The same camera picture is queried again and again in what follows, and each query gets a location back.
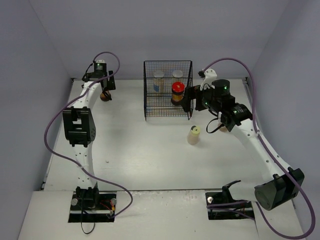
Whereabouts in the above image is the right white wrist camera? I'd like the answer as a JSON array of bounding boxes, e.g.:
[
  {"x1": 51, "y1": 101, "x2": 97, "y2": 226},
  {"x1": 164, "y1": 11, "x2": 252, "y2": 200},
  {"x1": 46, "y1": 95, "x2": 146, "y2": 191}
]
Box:
[{"x1": 198, "y1": 68, "x2": 218, "y2": 91}]

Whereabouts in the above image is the silver-lid white bottle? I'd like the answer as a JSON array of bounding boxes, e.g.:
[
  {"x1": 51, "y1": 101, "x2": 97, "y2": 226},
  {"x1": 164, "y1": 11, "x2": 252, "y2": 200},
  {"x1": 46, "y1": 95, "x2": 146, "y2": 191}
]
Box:
[
  {"x1": 172, "y1": 69, "x2": 184, "y2": 83},
  {"x1": 153, "y1": 70, "x2": 165, "y2": 95}
]

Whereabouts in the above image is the black wire mesh rack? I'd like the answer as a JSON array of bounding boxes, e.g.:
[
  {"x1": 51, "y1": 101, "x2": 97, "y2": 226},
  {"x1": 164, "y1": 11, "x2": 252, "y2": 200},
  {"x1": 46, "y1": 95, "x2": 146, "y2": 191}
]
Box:
[{"x1": 143, "y1": 60, "x2": 193, "y2": 119}]

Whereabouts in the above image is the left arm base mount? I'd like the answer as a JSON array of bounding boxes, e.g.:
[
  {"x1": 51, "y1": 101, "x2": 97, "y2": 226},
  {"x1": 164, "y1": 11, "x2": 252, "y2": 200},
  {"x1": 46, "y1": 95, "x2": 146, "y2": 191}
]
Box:
[{"x1": 68, "y1": 191, "x2": 117, "y2": 223}]

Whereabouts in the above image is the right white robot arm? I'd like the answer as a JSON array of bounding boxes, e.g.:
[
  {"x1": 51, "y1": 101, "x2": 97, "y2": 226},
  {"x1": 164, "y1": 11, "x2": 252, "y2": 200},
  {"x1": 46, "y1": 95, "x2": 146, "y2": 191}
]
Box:
[{"x1": 180, "y1": 79, "x2": 305, "y2": 211}]

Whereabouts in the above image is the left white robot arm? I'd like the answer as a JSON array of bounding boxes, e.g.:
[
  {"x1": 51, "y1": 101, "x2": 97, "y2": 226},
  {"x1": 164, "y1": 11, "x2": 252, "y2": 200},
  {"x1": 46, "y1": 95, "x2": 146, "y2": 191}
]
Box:
[{"x1": 62, "y1": 60, "x2": 113, "y2": 210}]

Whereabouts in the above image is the red-lid sauce jar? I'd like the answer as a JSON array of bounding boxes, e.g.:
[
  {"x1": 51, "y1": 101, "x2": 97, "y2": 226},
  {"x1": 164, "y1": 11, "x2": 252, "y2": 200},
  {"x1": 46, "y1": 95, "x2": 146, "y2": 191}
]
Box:
[
  {"x1": 99, "y1": 91, "x2": 112, "y2": 102},
  {"x1": 171, "y1": 81, "x2": 185, "y2": 106}
]

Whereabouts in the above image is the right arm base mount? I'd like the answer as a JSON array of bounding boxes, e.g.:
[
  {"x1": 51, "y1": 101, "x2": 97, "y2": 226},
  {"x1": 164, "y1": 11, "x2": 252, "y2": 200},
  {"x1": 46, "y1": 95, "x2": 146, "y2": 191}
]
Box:
[{"x1": 205, "y1": 180, "x2": 255, "y2": 221}]

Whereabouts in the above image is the yellow-lid spice shaker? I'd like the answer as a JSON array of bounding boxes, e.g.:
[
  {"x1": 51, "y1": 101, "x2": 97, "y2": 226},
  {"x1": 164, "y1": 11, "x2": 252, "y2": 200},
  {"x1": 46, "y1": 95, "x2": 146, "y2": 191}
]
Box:
[{"x1": 187, "y1": 125, "x2": 201, "y2": 145}]

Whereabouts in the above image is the pink-lid spice shaker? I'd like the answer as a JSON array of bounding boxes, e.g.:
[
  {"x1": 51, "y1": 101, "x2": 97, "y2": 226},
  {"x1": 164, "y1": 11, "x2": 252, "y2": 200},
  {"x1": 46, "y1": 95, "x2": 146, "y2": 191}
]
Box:
[{"x1": 218, "y1": 123, "x2": 228, "y2": 132}]

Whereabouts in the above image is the black loop cable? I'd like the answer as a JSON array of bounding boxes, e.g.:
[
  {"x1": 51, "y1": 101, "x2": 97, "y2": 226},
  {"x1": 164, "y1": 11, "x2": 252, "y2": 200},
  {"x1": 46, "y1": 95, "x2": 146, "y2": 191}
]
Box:
[{"x1": 79, "y1": 212, "x2": 96, "y2": 235}]

